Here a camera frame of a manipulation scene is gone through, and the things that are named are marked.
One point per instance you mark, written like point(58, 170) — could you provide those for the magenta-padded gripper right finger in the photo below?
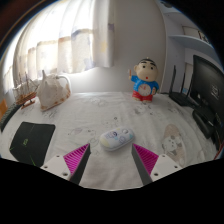
point(146, 158)

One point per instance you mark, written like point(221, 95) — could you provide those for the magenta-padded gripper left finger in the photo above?
point(76, 157)

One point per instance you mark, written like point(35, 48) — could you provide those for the white cartoon-print computer mouse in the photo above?
point(116, 138)

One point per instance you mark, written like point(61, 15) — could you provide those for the black mouse pad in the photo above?
point(31, 141)

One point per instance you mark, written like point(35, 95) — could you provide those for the white cartoon-print tablecloth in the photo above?
point(100, 113)

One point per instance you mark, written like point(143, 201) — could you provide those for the black router with antennas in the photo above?
point(180, 96)

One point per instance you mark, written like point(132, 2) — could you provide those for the large white conch shell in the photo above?
point(51, 91)

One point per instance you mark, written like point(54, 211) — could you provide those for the cartoon boy figurine clock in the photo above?
point(145, 81)

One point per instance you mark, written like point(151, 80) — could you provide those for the white chair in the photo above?
point(67, 79)

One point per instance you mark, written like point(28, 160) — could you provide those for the wooden model sailing ship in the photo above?
point(25, 93)

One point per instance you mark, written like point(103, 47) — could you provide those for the black computer monitor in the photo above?
point(208, 86)

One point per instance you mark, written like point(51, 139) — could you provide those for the white star-print curtain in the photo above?
point(66, 40)

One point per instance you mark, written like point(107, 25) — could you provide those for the framed calligraphy picture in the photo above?
point(203, 36)

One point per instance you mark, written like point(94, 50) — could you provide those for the white wall shelf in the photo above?
point(190, 40)

